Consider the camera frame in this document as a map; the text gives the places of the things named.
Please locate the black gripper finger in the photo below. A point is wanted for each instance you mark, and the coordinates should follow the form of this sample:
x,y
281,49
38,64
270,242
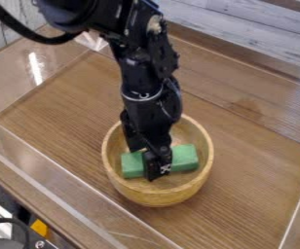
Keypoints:
x,y
132,137
157,165

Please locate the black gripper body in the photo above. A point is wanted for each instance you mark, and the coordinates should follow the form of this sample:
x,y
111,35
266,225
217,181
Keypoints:
x,y
155,112

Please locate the green rectangular block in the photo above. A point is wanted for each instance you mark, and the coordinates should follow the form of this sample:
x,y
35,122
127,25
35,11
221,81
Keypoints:
x,y
134,162

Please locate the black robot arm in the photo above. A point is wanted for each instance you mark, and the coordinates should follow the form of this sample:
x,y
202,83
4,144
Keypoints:
x,y
132,26

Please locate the brown wooden bowl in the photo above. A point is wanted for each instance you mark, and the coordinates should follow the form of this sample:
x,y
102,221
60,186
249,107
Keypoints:
x,y
170,189

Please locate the clear acrylic corner bracket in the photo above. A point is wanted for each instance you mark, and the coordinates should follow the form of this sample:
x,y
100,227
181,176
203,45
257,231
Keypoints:
x,y
91,40

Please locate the clear acrylic tray wall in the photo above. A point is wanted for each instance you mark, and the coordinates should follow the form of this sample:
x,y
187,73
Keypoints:
x,y
52,189

